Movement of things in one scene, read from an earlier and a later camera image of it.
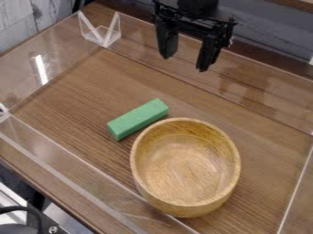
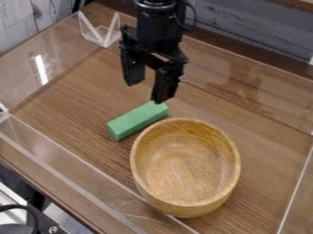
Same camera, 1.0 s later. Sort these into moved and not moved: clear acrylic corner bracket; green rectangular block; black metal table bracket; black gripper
Moved: black gripper
Not moved: clear acrylic corner bracket; green rectangular block; black metal table bracket
